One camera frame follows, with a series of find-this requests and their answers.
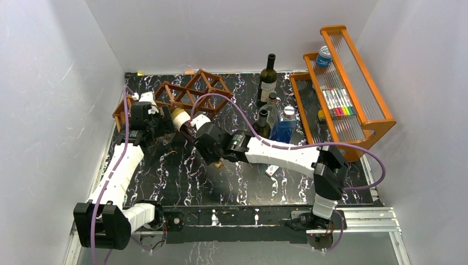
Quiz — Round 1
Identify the blue labelled plastic bottle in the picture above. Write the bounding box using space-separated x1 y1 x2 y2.
273 105 297 144

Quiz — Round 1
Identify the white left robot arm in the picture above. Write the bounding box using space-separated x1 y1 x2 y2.
73 102 176 250

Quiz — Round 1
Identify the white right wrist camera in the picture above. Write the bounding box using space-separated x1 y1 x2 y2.
189 114 211 131

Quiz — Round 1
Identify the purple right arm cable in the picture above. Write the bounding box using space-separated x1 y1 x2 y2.
190 93 386 253

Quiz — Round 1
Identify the gold-capped red wine bottle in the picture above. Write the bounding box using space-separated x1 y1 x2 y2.
171 108 224 169

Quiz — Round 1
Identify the blue lidded small jar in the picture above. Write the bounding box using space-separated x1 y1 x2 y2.
316 45 332 67

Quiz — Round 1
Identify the orange wooden display shelf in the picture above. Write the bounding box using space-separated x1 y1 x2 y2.
290 25 396 150

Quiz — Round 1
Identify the small white box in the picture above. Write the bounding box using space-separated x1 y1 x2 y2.
265 165 279 177

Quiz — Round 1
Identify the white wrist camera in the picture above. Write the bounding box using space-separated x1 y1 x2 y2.
131 92 159 114
189 114 211 131

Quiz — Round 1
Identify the dark green wine bottle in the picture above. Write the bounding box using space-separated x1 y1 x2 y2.
257 54 277 107

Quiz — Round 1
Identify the brown wooden wine rack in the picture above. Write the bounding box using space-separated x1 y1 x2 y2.
113 70 233 132

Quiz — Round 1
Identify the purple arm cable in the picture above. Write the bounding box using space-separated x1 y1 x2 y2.
89 86 155 265
190 93 386 253

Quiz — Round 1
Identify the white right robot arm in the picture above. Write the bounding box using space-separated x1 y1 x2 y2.
195 122 349 229

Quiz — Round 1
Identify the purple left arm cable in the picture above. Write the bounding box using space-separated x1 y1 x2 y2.
89 86 155 265

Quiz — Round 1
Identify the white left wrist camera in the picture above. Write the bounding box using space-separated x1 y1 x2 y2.
131 92 159 114

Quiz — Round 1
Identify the row of coloured markers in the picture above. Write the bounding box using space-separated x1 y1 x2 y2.
321 87 357 118

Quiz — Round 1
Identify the clear glass corked bottle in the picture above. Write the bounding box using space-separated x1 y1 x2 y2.
259 92 278 134

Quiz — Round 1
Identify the silver-capped dark wine bottle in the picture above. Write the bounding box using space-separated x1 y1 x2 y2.
253 109 271 139

